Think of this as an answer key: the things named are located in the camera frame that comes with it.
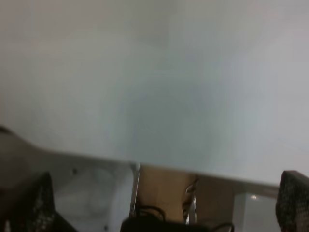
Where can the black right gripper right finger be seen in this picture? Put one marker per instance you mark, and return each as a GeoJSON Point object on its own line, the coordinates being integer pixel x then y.
{"type": "Point", "coordinates": [292, 205]}

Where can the metal table leg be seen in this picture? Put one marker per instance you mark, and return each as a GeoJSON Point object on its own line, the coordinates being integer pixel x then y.
{"type": "Point", "coordinates": [136, 175]}

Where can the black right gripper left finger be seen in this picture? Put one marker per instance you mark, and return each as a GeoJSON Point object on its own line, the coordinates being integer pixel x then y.
{"type": "Point", "coordinates": [29, 207]}

